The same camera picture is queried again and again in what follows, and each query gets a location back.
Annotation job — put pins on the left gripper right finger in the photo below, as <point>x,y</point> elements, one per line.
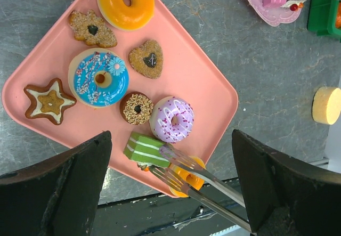
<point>284,195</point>

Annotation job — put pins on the metal serving tongs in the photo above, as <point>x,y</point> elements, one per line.
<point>193,166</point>

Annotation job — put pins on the flower shaped cookie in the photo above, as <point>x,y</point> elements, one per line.
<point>91,29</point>

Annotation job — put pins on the yellow round sponge cake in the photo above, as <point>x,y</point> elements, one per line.
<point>326,105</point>

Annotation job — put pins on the star shaped cookie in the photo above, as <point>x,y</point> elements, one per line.
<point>48,102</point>

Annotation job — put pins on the green layered cake slice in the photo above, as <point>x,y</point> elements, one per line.
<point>144,150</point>

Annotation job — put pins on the small orange glazed donut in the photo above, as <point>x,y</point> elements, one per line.
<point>193,180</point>

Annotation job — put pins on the pink serving tray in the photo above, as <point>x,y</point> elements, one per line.
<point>188,73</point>

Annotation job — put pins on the heart shaped cookie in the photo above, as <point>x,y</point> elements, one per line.
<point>147,59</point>

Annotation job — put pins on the blue glazed donut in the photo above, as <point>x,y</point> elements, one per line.
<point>98,77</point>

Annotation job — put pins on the green plastic crate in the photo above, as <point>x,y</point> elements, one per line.
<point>322,18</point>

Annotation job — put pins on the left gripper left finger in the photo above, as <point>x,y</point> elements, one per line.
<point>59,195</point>

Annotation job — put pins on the orange pumpkin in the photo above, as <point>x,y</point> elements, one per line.
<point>338,17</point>

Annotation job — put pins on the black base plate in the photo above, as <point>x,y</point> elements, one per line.
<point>127,207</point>

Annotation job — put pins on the large orange glazed donut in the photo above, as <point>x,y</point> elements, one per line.
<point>128,15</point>

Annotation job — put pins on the small chocolate nut donut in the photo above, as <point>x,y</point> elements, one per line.
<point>136,108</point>

